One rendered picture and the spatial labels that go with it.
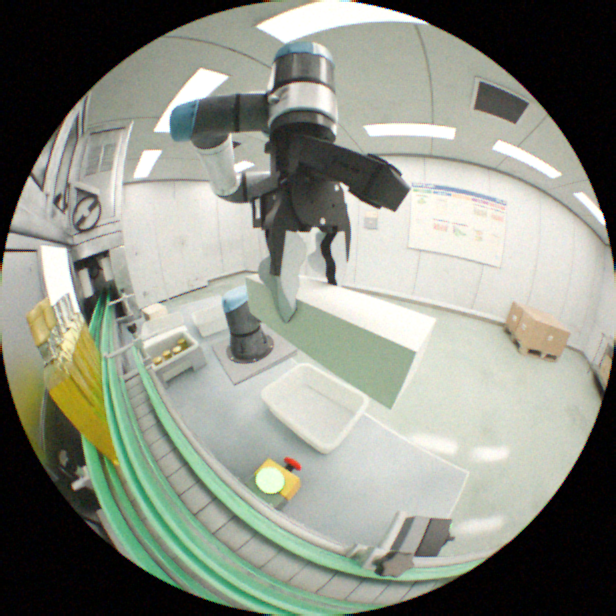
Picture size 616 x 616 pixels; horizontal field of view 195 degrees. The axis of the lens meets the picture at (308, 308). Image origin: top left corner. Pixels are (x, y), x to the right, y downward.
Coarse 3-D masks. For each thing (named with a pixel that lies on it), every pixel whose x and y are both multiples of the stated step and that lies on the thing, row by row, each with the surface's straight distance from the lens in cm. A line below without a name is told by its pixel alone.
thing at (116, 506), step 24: (96, 312) 115; (96, 336) 94; (96, 456) 40; (96, 480) 35; (120, 504) 37; (120, 528) 32; (144, 528) 37; (144, 552) 32; (168, 576) 32; (216, 600) 34
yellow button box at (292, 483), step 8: (264, 464) 37; (272, 464) 37; (256, 472) 37; (280, 472) 36; (288, 472) 36; (248, 480) 37; (288, 480) 36; (296, 480) 36; (256, 488) 36; (288, 488) 36; (296, 488) 39; (264, 496) 36; (272, 496) 36; (280, 496) 36; (288, 496) 38; (272, 504) 36; (280, 504) 36
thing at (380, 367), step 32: (256, 288) 25; (320, 288) 20; (320, 320) 16; (352, 320) 14; (384, 320) 14; (416, 320) 16; (320, 352) 17; (352, 352) 14; (384, 352) 13; (416, 352) 12; (352, 384) 16; (384, 384) 14
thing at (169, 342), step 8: (168, 336) 79; (176, 336) 80; (184, 336) 78; (152, 344) 79; (160, 344) 79; (168, 344) 80; (176, 344) 81; (192, 344) 72; (152, 352) 79; (160, 352) 80; (184, 352) 65; (152, 360) 81; (168, 360) 65
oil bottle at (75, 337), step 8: (72, 328) 44; (64, 336) 43; (72, 336) 42; (80, 336) 47; (80, 344) 44; (80, 352) 43; (88, 360) 45; (88, 368) 44; (96, 368) 49; (96, 376) 46
